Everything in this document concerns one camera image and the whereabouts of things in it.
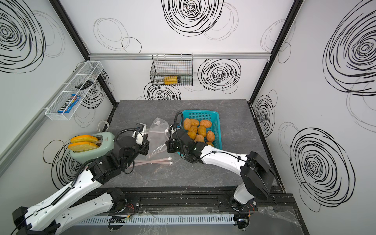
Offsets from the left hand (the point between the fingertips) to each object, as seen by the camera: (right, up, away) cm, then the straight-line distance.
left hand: (146, 135), depth 72 cm
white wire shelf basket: (-42, +38, +20) cm, 60 cm away
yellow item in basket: (+10, +31, +15) cm, 36 cm away
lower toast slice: (-33, -6, +1) cm, 33 cm away
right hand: (+8, -5, +7) cm, 12 cm away
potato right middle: (+34, -4, +22) cm, 41 cm away
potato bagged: (+25, +5, +30) cm, 39 cm away
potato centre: (+30, 0, +25) cm, 39 cm away
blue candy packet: (-38, +13, -2) cm, 41 cm away
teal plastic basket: (+37, +9, +30) cm, 49 cm away
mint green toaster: (-25, -4, +8) cm, 26 cm away
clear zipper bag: (+5, +1, +3) cm, 6 cm away
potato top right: (+33, +4, +30) cm, 45 cm away
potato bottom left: (+27, -4, +15) cm, 31 cm away
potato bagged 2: (+24, +1, +26) cm, 35 cm away
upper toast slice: (-33, -2, +3) cm, 33 cm away
